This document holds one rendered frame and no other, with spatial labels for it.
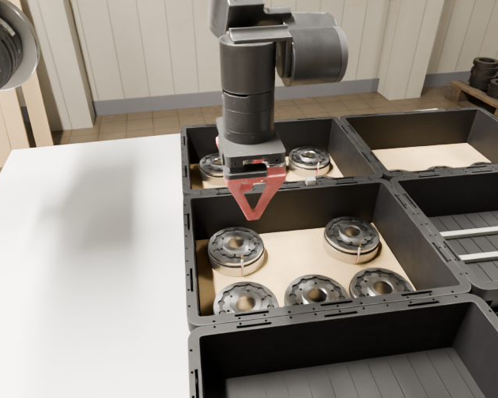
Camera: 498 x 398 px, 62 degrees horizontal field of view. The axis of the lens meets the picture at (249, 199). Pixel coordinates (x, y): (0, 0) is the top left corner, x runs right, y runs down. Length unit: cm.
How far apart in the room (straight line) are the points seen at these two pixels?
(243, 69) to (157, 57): 303
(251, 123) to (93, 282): 63
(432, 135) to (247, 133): 85
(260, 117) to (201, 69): 306
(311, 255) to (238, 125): 41
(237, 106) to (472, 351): 47
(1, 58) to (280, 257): 64
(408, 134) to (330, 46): 78
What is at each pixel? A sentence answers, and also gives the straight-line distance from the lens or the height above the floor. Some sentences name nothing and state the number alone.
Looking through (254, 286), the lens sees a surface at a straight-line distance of 68.
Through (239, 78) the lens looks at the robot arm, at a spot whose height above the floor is 123.
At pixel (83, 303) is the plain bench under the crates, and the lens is 94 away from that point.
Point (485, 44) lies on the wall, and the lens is 456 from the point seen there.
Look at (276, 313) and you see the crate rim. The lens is 56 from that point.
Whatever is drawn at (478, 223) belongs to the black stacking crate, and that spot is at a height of 83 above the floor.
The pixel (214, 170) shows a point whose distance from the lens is 97.
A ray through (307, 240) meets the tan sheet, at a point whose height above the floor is 83.
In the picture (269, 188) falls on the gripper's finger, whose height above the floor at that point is 111.
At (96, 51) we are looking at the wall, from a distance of 345.
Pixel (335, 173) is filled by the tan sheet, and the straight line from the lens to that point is 104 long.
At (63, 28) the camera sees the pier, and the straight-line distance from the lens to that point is 319.
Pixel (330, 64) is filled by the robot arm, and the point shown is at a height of 123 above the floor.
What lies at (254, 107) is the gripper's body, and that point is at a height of 120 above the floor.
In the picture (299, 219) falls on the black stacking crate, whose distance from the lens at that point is 83.
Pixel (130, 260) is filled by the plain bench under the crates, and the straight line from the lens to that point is 100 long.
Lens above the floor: 136
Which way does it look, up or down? 35 degrees down
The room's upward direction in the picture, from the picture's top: straight up
